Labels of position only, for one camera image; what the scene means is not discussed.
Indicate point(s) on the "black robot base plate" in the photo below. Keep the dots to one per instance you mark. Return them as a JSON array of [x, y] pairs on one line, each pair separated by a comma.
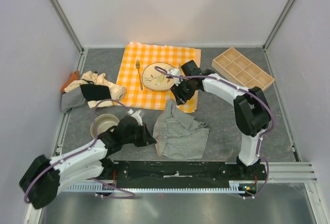
[[144, 174]]

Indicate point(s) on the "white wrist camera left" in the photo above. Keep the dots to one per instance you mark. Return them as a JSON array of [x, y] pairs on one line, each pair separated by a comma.
[[137, 115]]

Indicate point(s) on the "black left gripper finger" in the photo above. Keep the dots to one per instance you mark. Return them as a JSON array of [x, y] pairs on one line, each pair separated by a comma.
[[147, 137], [150, 141]]

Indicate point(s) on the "left aluminium frame post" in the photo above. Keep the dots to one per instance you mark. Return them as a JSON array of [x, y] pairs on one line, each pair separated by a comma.
[[68, 27]]

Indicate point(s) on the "grey aluminium frame post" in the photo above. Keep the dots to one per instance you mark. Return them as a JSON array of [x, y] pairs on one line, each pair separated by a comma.
[[283, 14]]

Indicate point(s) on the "orange checkered tablecloth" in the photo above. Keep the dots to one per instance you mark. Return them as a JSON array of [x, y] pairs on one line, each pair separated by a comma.
[[148, 54]]

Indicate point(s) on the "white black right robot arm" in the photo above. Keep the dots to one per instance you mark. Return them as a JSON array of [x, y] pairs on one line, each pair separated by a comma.
[[252, 113]]

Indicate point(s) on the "wooden compartment tray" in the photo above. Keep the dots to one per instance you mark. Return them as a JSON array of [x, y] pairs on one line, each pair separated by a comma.
[[237, 68]]

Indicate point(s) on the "grey striped garment pile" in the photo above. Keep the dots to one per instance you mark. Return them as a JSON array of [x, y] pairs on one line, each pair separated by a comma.
[[72, 99]]

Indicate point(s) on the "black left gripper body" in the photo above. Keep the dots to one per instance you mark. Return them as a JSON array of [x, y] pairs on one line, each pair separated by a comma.
[[137, 137]]

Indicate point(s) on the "grey striped underwear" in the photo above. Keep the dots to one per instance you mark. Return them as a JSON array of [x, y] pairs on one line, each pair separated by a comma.
[[179, 135]]

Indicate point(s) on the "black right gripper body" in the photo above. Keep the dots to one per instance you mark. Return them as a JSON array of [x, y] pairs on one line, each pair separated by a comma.
[[185, 88]]

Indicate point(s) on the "white cable duct strip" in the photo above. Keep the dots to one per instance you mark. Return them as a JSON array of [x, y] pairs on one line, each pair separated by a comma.
[[94, 187]]

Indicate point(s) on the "cream cloth garment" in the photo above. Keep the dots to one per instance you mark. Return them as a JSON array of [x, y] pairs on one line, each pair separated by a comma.
[[118, 92]]

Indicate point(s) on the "beige ceramic bowl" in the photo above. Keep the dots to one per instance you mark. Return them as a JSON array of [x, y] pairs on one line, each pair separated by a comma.
[[102, 123]]

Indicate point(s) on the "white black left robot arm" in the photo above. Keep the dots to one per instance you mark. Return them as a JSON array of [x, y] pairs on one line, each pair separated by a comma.
[[46, 177]]

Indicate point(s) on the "bird pattern ceramic plate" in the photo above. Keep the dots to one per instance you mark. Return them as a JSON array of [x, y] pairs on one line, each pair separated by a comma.
[[155, 80]]

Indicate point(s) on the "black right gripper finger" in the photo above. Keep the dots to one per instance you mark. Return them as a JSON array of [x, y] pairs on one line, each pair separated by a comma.
[[178, 102], [182, 101]]

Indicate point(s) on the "orange cloth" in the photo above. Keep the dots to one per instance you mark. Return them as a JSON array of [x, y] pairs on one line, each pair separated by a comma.
[[73, 76]]

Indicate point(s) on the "gold fork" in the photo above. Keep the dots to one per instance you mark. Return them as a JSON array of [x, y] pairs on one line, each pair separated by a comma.
[[137, 64]]

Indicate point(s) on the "black cream garment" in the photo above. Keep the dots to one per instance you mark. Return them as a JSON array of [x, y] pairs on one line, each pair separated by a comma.
[[95, 93]]

